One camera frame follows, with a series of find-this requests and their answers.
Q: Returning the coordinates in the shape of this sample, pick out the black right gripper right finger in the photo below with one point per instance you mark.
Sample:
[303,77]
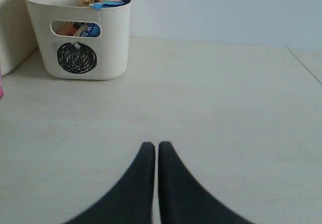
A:
[182,199]

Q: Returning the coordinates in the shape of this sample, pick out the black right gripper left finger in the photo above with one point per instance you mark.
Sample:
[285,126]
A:
[130,199]

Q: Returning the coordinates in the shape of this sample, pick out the pink Lay's chips can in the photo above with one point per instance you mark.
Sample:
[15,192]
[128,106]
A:
[1,88]

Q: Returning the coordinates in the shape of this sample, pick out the blue snack bag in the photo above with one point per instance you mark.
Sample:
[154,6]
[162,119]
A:
[109,4]

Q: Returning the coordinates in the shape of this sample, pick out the orange snack bag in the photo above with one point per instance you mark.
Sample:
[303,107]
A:
[81,29]

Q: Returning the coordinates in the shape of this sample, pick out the cream bin circle mark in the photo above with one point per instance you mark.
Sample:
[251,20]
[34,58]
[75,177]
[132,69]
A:
[103,57]

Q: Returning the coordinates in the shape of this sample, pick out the cream bin square mark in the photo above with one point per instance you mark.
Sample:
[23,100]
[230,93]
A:
[18,39]

